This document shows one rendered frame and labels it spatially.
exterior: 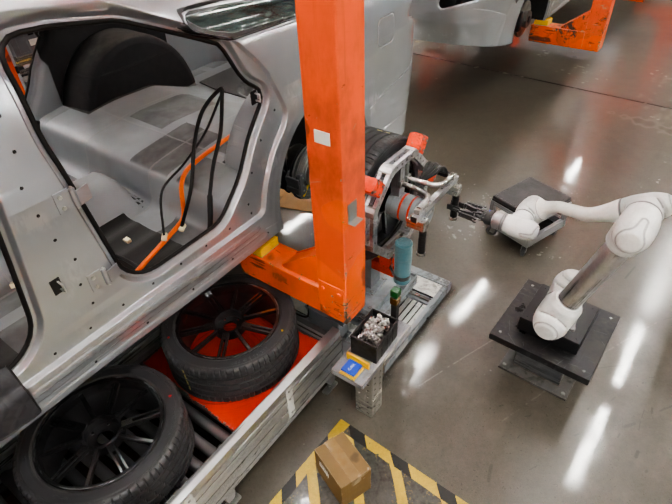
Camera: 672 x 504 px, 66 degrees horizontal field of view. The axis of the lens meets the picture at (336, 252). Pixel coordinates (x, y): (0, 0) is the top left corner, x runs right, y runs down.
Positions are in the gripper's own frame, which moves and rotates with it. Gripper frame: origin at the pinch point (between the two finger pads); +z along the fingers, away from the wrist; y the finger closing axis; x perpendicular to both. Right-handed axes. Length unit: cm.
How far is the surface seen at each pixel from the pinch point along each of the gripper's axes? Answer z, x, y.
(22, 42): 426, 9, 12
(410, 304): 18, -77, -5
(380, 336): -1, -30, -71
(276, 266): 58, -15, -73
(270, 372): 36, -44, -108
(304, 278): 41, -15, -72
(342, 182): 16, 48, -73
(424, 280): 21, -75, 17
